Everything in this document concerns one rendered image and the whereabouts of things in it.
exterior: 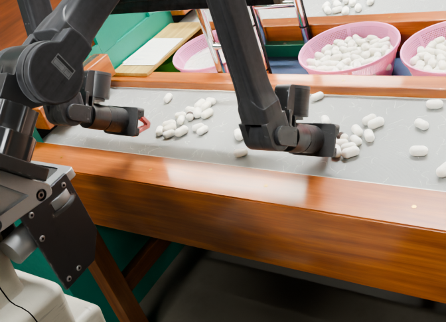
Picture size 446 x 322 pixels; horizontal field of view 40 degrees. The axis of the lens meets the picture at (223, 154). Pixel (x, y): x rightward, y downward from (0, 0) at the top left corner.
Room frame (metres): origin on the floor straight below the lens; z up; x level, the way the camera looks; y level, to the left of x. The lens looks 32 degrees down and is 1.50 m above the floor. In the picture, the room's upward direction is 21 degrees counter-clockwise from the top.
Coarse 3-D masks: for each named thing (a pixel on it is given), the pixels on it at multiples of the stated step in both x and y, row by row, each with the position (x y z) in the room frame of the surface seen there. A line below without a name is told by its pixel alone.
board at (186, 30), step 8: (176, 24) 2.04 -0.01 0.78; (184, 24) 2.01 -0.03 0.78; (192, 24) 1.98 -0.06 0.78; (160, 32) 2.02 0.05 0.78; (168, 32) 1.99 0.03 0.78; (176, 32) 1.97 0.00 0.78; (184, 32) 1.94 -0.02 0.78; (192, 32) 1.92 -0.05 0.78; (184, 40) 1.88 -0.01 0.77; (176, 48) 1.84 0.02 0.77; (168, 56) 1.81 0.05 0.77; (160, 64) 1.78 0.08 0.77; (120, 72) 1.81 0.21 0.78; (128, 72) 1.78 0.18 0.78; (136, 72) 1.76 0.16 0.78; (144, 72) 1.74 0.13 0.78
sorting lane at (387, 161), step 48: (144, 96) 1.66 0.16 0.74; (192, 96) 1.55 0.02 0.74; (336, 96) 1.27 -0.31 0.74; (384, 96) 1.20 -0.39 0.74; (96, 144) 1.48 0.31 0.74; (144, 144) 1.39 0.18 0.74; (192, 144) 1.30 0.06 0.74; (240, 144) 1.22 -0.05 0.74; (384, 144) 1.03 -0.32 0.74; (432, 144) 0.97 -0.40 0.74
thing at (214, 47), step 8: (248, 8) 1.48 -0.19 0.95; (200, 16) 1.58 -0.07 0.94; (200, 24) 1.59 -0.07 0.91; (208, 24) 1.59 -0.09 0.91; (256, 24) 1.48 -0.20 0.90; (208, 32) 1.58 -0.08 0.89; (256, 32) 1.48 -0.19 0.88; (208, 40) 1.58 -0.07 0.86; (216, 48) 1.57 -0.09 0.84; (264, 48) 1.48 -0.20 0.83; (216, 56) 1.58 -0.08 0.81; (264, 56) 1.48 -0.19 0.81; (216, 64) 1.58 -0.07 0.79; (224, 72) 1.59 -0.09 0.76
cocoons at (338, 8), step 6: (336, 0) 1.78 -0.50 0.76; (348, 0) 1.76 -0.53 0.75; (354, 0) 1.74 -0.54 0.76; (372, 0) 1.70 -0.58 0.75; (324, 6) 1.78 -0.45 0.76; (330, 6) 1.79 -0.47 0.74; (336, 6) 1.76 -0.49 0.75; (360, 6) 1.69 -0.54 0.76; (330, 12) 1.74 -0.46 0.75; (336, 12) 1.73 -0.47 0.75; (342, 12) 1.69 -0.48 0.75; (348, 12) 1.69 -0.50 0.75
